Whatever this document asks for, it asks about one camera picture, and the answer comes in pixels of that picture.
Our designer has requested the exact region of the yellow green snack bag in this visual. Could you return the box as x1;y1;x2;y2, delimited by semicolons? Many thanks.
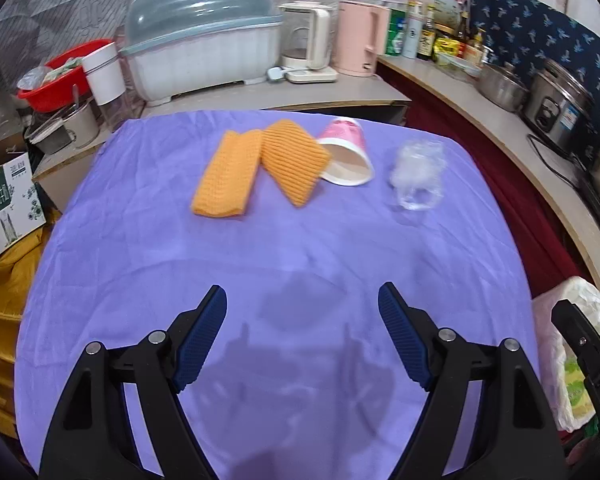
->
564;358;594;420

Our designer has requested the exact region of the orange waffle cloth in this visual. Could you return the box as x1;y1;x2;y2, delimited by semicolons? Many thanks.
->
190;129;263;218
261;119;332;207

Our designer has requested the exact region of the trash bin with white liner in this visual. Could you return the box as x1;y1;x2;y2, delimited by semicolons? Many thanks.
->
532;276;600;432

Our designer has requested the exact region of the red skirt cloth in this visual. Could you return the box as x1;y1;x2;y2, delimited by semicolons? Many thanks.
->
377;64;592;297

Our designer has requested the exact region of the white green cardboard box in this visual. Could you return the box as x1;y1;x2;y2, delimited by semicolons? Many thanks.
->
0;153;46;255

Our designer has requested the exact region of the silver rice cooker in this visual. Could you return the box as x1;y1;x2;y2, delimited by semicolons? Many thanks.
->
520;58;594;155

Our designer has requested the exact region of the clear crumpled plastic bag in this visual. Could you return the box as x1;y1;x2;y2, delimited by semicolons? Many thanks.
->
389;140;446;211

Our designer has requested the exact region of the steel pot with lid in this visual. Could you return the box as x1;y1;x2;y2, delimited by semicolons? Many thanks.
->
476;62;529;113

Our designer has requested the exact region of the purple tablecloth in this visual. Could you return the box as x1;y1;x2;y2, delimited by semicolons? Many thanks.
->
15;111;538;479

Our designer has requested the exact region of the small steel pot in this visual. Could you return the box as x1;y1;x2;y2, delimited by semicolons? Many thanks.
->
24;99;99;155

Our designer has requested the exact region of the clear food container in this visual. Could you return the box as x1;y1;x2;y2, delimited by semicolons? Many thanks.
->
436;52;481;80

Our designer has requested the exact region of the pink paper cup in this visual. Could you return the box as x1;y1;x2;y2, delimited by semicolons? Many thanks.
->
316;117;375;186

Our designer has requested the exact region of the navy patterned cloth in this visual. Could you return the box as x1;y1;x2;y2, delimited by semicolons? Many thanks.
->
469;0;600;131

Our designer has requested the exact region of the red plastic basin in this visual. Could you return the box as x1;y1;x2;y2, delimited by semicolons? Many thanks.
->
17;38;112;113

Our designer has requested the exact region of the yellow seasoning packet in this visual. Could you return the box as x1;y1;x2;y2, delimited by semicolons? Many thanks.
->
434;37;462;56

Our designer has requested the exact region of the dark soy sauce bottle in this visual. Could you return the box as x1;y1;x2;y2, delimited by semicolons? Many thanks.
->
416;4;436;61

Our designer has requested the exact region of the white cup blender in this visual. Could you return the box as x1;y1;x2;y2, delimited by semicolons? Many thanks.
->
81;42;132;132

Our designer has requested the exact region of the white slim bottle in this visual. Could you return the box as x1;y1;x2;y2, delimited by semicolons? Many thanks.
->
401;0;425;58

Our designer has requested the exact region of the white carton box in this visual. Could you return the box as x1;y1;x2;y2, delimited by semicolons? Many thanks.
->
422;0;463;28

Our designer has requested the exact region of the pink electric kettle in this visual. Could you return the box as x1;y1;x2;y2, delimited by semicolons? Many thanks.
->
334;1;390;77

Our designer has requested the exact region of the dish rack with grey lid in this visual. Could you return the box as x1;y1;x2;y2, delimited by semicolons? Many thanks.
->
121;0;283;106

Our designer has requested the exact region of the white glass electric kettle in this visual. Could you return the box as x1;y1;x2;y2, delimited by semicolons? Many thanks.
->
279;1;338;84

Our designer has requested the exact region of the grey striped cloth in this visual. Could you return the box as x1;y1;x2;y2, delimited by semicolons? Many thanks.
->
0;0;133;92

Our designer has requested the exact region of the black power cable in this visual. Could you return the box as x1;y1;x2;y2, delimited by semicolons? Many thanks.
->
526;133;589;191

